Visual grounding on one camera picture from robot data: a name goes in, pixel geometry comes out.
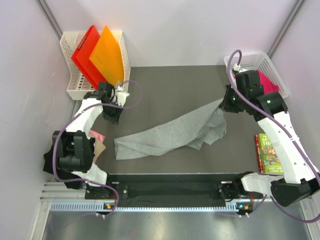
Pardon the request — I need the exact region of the grey t shirt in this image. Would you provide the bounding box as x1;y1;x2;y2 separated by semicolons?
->
114;99;227;161

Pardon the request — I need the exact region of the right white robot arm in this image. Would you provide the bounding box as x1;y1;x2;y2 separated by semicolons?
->
219;70;320;207

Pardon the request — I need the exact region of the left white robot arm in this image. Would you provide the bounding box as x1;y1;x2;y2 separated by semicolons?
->
51;82;129;199

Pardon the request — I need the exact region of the pink t shirt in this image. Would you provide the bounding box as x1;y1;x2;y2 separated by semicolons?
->
89;130;105;143

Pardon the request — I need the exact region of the tan t shirt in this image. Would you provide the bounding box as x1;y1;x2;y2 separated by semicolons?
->
93;140;106;163

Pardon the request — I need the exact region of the magenta t shirt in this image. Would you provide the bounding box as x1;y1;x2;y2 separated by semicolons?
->
257;69;279;94

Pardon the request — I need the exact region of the white file organizer basket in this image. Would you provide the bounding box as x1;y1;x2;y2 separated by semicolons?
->
60;30;131;101

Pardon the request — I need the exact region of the white mesh basket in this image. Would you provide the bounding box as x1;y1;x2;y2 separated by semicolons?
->
223;50;291;98

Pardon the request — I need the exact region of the orange plastic folder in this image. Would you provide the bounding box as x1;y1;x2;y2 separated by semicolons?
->
89;25;125;87

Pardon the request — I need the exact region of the red plastic folder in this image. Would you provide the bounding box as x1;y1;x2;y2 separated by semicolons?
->
71;25;107;89

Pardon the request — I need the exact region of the green children's book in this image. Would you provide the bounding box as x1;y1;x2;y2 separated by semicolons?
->
254;133;284;175

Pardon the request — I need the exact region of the black printed t shirt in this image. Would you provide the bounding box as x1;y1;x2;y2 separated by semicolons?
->
43;145;82;190

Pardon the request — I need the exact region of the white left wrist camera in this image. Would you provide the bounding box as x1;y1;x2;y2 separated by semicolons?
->
113;85;130;107

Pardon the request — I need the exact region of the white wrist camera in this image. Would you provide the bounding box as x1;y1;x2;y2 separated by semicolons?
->
232;64;242;73
113;85;130;107

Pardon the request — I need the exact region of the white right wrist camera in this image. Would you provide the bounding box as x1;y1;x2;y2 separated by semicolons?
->
232;64;242;73

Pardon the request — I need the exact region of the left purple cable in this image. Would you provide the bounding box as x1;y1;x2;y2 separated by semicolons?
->
51;79;144;217

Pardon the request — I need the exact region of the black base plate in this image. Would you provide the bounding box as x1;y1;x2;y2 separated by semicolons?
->
84;173;266;207

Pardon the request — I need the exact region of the aluminium frame rail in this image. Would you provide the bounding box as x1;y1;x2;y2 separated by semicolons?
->
39;180;314;213

